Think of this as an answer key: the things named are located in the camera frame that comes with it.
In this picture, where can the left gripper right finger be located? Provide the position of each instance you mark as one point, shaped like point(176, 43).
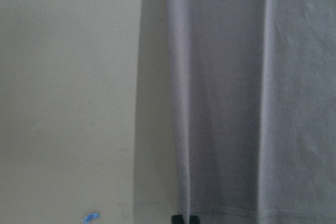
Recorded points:
point(194, 219)

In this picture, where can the dark brown t-shirt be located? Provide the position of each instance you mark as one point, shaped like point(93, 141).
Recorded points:
point(235, 111)

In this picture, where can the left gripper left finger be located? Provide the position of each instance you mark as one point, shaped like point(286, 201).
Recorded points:
point(176, 219)

